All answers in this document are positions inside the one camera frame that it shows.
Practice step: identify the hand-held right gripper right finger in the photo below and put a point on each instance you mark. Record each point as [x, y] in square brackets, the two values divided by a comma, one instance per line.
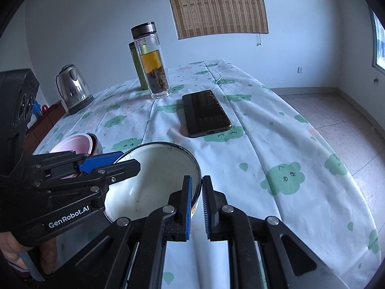
[206, 207]

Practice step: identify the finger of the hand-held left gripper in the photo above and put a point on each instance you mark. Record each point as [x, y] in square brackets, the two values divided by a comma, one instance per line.
[123, 170]
[99, 161]

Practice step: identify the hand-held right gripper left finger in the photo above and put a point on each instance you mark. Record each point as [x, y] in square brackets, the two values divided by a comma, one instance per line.
[188, 207]

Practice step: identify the white enamel bowl dark rim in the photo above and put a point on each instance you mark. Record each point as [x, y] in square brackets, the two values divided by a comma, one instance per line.
[150, 171]

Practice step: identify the person's left hand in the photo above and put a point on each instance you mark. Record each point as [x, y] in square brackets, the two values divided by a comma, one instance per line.
[12, 250]

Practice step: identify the dark red bowl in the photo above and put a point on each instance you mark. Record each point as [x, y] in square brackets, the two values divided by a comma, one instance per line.
[97, 146]

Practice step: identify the blue water bottle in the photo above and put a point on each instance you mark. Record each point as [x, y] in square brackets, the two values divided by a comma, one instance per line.
[36, 110]

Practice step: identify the red and white bowl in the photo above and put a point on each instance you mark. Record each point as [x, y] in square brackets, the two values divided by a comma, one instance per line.
[73, 144]

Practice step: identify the wooden cabinet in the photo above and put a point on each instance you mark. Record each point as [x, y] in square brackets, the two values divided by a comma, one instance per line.
[48, 123]

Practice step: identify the black kettle base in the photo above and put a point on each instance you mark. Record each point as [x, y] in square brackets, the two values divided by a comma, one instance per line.
[82, 105]

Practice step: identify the stainless steel electric kettle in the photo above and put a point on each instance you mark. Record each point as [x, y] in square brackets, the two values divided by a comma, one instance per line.
[73, 84]

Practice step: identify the black smartphone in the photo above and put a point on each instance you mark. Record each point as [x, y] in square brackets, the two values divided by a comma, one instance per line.
[204, 113]

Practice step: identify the green thermos bottle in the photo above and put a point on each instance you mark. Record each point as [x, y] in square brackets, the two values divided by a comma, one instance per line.
[136, 66]

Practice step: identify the glass tea bottle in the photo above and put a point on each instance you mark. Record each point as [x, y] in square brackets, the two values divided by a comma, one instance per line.
[153, 66]

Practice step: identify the bamboo window blind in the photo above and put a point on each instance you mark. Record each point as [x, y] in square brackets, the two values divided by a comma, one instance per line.
[216, 6]

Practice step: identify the window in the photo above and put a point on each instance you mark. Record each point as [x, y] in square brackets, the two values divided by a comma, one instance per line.
[379, 42]

